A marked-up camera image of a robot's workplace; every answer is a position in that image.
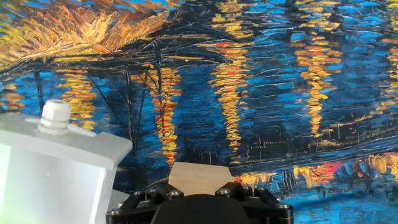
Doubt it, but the white plastic drawer cabinet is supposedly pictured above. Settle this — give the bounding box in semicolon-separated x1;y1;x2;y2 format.
108;189;131;209

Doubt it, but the starry night painted tablecloth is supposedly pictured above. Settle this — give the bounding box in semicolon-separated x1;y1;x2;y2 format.
0;0;398;224

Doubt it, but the white plastic box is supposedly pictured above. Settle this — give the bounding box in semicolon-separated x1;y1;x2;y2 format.
0;98;134;224

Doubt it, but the wooden cube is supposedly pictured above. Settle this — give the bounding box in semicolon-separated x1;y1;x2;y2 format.
168;161;234;197

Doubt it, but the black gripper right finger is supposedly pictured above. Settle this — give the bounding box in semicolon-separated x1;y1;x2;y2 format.
215;182;294;224

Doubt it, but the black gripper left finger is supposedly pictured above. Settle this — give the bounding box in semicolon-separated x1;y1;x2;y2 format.
105;184;185;224

